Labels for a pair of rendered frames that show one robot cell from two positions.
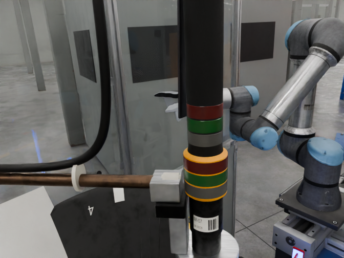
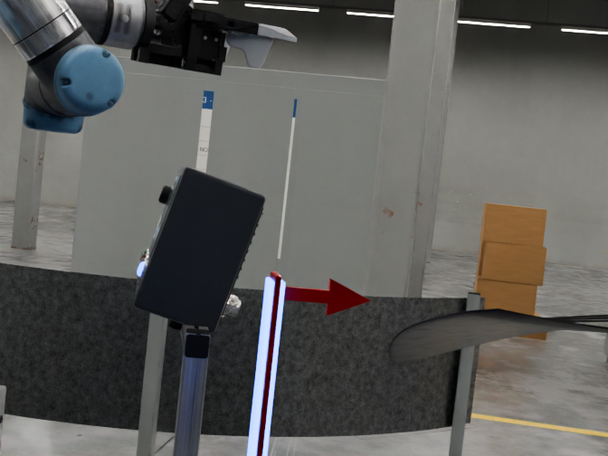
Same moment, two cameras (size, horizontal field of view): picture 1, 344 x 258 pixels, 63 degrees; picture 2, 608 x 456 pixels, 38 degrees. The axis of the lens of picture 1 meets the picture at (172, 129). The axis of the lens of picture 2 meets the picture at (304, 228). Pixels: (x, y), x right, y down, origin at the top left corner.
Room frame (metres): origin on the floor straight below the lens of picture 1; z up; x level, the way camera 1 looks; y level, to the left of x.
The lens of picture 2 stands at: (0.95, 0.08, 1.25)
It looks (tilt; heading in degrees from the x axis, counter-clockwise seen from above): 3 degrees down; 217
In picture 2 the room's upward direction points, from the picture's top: 6 degrees clockwise
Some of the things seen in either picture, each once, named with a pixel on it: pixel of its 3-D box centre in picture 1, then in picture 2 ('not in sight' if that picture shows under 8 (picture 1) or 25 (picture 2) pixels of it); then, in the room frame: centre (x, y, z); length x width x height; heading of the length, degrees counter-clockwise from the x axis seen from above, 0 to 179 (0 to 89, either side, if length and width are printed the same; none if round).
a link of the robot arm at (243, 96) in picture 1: (240, 98); not in sight; (0.97, -0.25, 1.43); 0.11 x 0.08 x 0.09; 104
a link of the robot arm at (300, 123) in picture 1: (303, 95); not in sight; (1.04, -0.50, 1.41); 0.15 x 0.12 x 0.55; 14
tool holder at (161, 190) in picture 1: (196, 217); not in sight; (0.25, -0.02, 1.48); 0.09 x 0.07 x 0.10; 82
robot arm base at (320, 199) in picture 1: (319, 188); not in sight; (0.91, -0.54, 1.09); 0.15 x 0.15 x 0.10
